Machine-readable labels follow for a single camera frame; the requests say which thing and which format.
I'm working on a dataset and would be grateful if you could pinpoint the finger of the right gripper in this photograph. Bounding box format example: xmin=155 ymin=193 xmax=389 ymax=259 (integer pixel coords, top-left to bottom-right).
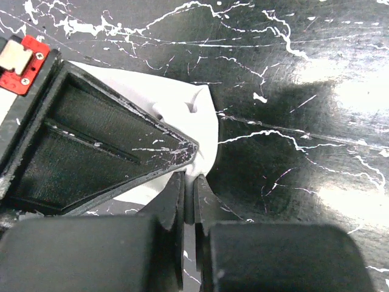
xmin=1 ymin=50 xmax=198 ymax=215

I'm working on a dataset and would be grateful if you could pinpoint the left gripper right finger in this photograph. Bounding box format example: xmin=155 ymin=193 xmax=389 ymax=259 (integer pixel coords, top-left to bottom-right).
xmin=193 ymin=175 xmax=374 ymax=291

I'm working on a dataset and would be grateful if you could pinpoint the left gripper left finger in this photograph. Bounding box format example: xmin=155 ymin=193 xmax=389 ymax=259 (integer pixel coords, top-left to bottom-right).
xmin=1 ymin=173 xmax=184 ymax=291

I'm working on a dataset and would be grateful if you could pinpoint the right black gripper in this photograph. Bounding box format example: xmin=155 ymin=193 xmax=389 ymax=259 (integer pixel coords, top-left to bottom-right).
xmin=1 ymin=35 xmax=50 ymax=96

